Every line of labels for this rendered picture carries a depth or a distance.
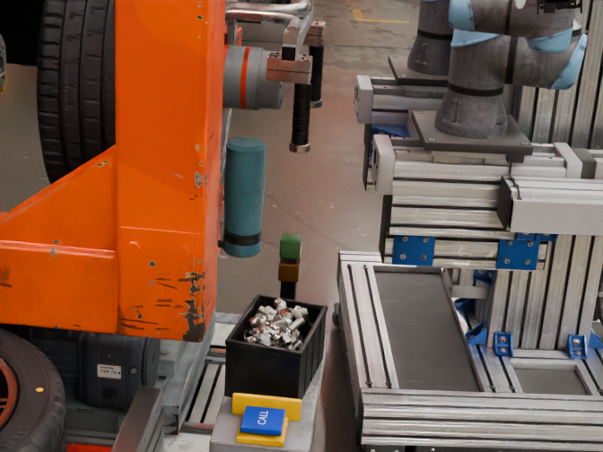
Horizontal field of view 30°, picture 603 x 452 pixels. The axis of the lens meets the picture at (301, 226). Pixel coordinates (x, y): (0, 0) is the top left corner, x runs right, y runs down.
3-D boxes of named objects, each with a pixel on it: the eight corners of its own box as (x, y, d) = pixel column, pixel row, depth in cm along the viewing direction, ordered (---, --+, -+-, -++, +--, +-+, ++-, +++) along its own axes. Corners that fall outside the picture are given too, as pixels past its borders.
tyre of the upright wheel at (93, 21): (128, 18, 297) (74, -153, 236) (216, 25, 296) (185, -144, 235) (83, 251, 273) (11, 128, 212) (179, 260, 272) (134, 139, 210)
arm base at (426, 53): (461, 62, 291) (466, 23, 287) (471, 77, 277) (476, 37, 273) (403, 58, 290) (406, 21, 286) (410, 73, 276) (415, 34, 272)
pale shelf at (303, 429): (244, 337, 230) (245, 324, 229) (327, 345, 229) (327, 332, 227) (208, 456, 190) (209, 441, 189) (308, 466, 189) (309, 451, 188)
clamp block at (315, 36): (286, 39, 268) (287, 16, 266) (324, 41, 267) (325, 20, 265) (284, 43, 263) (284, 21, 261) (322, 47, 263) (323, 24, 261)
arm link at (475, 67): (450, 72, 241) (457, 9, 235) (512, 79, 238) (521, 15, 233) (443, 86, 230) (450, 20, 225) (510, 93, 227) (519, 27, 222)
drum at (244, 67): (195, 95, 262) (196, 35, 257) (285, 102, 261) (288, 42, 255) (183, 112, 249) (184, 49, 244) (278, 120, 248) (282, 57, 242)
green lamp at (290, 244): (281, 250, 222) (282, 231, 220) (301, 252, 222) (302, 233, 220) (278, 258, 218) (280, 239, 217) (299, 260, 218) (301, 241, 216)
